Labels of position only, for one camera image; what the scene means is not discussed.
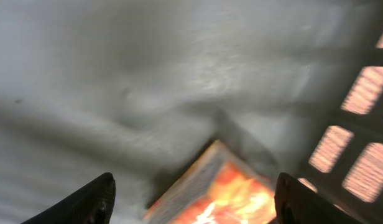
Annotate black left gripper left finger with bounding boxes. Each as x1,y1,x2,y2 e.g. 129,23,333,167
22,172,116,224

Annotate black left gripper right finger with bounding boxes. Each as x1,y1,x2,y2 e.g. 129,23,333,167
274,172,365,224

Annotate orange flame-print box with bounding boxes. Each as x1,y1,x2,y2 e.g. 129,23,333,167
144,140,276,224

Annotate dark grey plastic basket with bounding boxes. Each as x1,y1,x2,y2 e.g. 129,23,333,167
0,0,383,223

